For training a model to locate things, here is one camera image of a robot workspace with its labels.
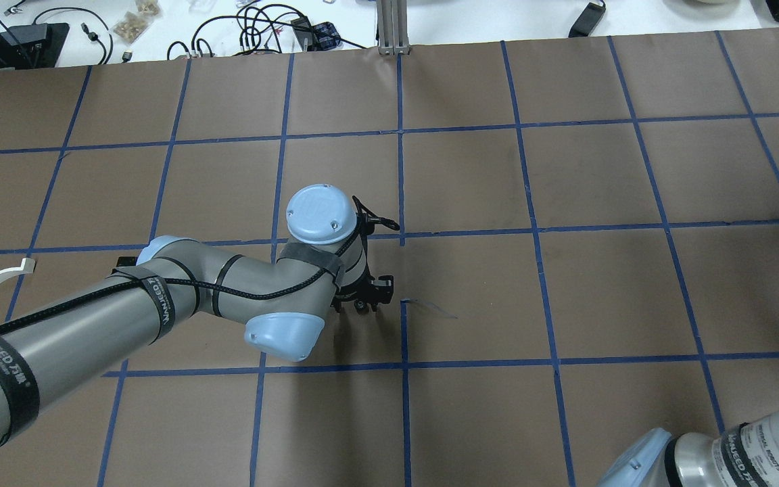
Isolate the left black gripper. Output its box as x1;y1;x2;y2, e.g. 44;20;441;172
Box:
333;258;394;314

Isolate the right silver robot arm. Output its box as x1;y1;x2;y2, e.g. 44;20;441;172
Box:
598;411;779;486

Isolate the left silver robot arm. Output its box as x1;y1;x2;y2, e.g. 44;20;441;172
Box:
0;184;400;448

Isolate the black power adapter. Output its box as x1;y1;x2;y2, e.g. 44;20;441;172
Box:
567;1;607;38

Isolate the bag of wooden pieces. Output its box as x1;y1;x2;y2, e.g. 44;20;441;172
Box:
110;1;163;45

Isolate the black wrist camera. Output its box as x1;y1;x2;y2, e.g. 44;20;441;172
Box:
352;196;401;237

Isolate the aluminium frame post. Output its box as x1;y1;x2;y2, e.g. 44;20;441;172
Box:
375;0;411;56

